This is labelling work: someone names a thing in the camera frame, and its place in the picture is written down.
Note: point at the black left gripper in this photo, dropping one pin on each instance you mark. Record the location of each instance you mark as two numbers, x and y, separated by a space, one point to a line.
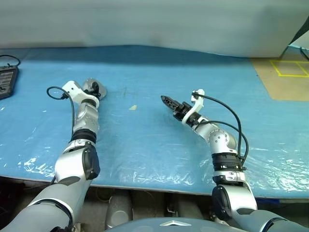
94 91

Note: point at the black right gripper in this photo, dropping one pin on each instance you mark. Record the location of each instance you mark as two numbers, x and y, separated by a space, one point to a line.
182 111

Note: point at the grey motor housing copper coils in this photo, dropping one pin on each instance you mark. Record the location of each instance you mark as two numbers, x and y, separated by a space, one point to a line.
102 91

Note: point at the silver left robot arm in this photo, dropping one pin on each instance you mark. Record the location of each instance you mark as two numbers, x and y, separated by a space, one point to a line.
87 118

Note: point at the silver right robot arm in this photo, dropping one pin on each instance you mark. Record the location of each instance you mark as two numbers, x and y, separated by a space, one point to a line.
219 139

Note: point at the beige tape patch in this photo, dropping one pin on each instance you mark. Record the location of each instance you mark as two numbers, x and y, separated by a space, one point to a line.
133 108

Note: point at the blue plastic-covered table cover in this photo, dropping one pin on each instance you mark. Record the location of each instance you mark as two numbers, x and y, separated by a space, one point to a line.
149 145

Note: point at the white backdrop sheet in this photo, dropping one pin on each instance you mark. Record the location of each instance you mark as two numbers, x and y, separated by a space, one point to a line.
144 21

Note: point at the black electronic box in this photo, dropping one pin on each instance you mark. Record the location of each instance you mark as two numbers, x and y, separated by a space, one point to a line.
7 82

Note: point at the yellow tape square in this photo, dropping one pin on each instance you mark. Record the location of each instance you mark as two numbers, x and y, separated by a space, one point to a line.
275 67

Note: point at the brown board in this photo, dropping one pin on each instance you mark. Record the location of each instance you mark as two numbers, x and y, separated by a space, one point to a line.
285 87

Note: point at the grey rounded robot leg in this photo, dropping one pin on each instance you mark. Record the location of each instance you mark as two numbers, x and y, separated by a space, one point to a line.
119 210

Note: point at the grey robot torso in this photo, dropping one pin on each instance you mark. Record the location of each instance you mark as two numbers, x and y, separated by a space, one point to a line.
169 224

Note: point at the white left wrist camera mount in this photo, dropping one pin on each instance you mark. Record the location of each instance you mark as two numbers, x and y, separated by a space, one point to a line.
72 89

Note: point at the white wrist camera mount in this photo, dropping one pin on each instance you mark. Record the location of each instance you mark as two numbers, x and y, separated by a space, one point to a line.
72 89
196 106

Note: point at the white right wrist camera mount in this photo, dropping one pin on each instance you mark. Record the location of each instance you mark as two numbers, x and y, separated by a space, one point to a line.
196 106

